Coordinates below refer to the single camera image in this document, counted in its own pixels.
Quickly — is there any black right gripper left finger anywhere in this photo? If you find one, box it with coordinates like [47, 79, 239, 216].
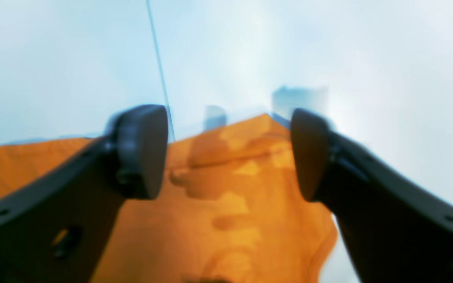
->
[0, 104, 168, 283]

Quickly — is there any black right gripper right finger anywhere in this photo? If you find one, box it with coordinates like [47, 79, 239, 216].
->
[291, 108, 453, 283]

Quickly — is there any orange t-shirt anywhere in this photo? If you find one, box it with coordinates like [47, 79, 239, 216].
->
[0, 114, 337, 283]

